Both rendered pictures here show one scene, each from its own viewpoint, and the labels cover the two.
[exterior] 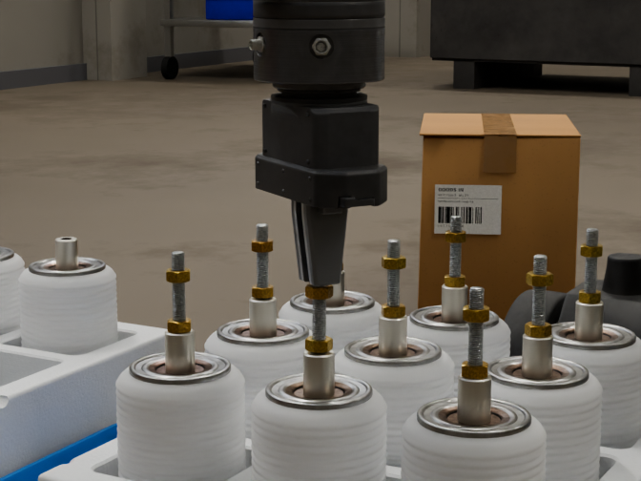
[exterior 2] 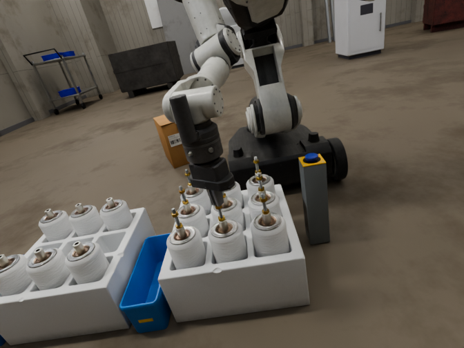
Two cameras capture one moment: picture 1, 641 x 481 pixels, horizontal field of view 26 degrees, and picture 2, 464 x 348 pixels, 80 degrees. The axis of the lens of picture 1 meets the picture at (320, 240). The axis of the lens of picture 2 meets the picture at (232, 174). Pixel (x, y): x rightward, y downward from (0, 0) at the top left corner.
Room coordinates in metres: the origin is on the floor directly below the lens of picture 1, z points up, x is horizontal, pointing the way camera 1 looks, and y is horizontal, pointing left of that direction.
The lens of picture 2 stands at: (0.35, 0.20, 0.71)
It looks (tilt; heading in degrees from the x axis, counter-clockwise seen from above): 26 degrees down; 336
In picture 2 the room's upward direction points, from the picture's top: 13 degrees counter-clockwise
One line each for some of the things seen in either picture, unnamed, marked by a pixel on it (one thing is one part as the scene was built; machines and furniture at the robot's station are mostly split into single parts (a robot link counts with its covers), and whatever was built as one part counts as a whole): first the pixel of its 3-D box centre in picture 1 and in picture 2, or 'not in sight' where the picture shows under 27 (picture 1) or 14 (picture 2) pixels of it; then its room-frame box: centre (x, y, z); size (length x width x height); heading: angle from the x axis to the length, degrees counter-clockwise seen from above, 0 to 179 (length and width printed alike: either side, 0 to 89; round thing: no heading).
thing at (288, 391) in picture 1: (319, 392); (224, 228); (0.94, 0.00, 0.25); 0.08 x 0.08 x 0.01
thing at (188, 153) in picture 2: (316, 107); (206, 162); (0.94, 0.00, 0.45); 0.13 x 0.10 x 0.12; 28
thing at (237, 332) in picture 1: (262, 333); (188, 210); (1.10, 0.05, 0.25); 0.08 x 0.08 x 0.01
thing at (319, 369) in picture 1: (319, 374); (223, 224); (0.94, 0.00, 0.26); 0.02 x 0.02 x 0.03
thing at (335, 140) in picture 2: not in sight; (334, 159); (1.22, -0.71, 0.10); 0.20 x 0.05 x 0.20; 153
